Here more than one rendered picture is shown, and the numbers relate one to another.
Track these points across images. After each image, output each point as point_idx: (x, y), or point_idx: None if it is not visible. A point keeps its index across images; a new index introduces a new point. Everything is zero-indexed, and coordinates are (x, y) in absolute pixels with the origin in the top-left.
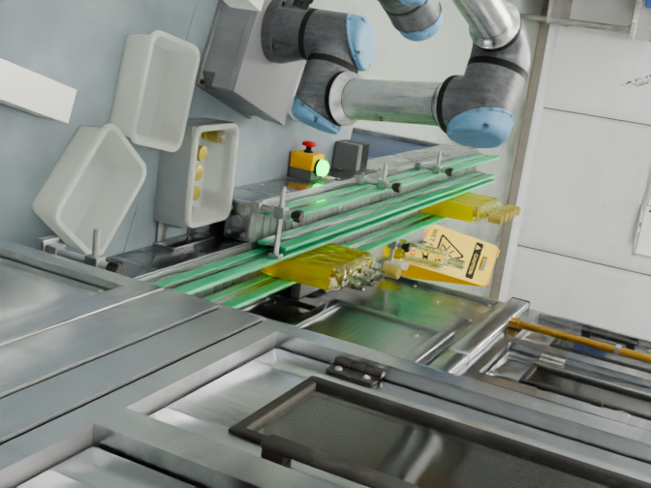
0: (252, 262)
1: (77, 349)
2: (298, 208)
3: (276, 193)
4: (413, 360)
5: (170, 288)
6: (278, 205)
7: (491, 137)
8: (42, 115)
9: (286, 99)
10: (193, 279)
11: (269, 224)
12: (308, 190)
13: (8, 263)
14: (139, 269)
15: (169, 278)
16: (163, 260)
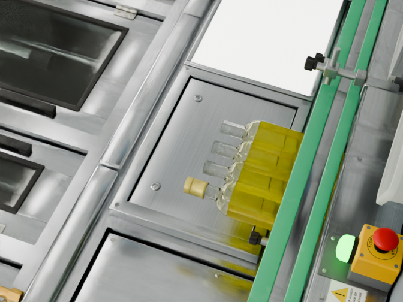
0: (335, 80)
1: None
2: (325, 121)
3: (366, 138)
4: (158, 118)
5: (368, 6)
6: (336, 66)
7: None
8: None
9: (400, 45)
10: (363, 27)
11: (351, 131)
12: (339, 188)
13: None
14: (401, 5)
15: (379, 19)
16: (397, 29)
